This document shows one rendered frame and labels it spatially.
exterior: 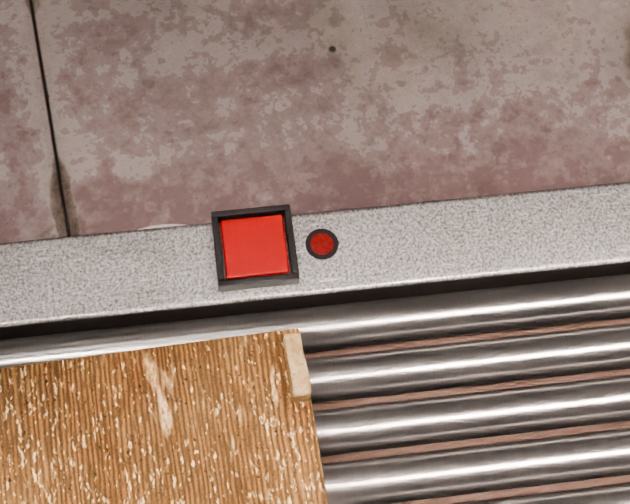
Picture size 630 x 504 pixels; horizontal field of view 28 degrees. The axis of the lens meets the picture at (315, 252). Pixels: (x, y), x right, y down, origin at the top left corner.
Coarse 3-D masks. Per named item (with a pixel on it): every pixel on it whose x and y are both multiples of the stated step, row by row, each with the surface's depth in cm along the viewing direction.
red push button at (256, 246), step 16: (224, 224) 119; (240, 224) 119; (256, 224) 119; (272, 224) 119; (224, 240) 118; (240, 240) 119; (256, 240) 119; (272, 240) 119; (224, 256) 118; (240, 256) 118; (256, 256) 118; (272, 256) 118; (240, 272) 117; (256, 272) 117; (272, 272) 118; (288, 272) 118
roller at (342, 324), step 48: (528, 288) 120; (576, 288) 120; (624, 288) 120; (48, 336) 116; (96, 336) 116; (144, 336) 116; (192, 336) 116; (336, 336) 117; (384, 336) 118; (432, 336) 119
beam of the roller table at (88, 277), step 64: (576, 192) 124; (0, 256) 118; (64, 256) 118; (128, 256) 119; (192, 256) 119; (384, 256) 120; (448, 256) 121; (512, 256) 121; (576, 256) 121; (0, 320) 116; (64, 320) 116; (128, 320) 119
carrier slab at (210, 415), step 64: (0, 384) 112; (64, 384) 112; (128, 384) 112; (192, 384) 113; (256, 384) 113; (0, 448) 110; (64, 448) 110; (128, 448) 110; (192, 448) 110; (256, 448) 111
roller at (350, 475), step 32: (480, 448) 114; (512, 448) 114; (544, 448) 114; (576, 448) 114; (608, 448) 114; (352, 480) 112; (384, 480) 112; (416, 480) 112; (448, 480) 113; (480, 480) 113; (512, 480) 113; (544, 480) 114; (576, 480) 115
